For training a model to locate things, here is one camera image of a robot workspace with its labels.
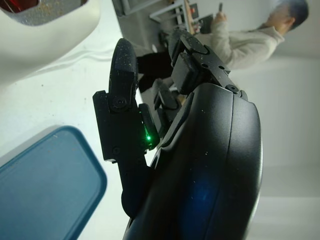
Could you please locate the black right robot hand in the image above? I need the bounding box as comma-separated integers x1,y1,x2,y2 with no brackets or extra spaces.
92,27,265,240

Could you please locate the person in beige sweater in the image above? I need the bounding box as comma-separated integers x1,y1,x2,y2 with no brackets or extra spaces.
136,0,310,94

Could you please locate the cream two-slot toaster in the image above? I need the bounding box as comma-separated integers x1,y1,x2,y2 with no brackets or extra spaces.
0,0,101,84

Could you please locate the grey metal rack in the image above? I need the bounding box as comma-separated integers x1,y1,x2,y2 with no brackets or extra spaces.
149,0,191,34

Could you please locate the blue plastic tray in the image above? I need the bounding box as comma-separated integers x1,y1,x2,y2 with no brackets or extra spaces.
0,125,108,240

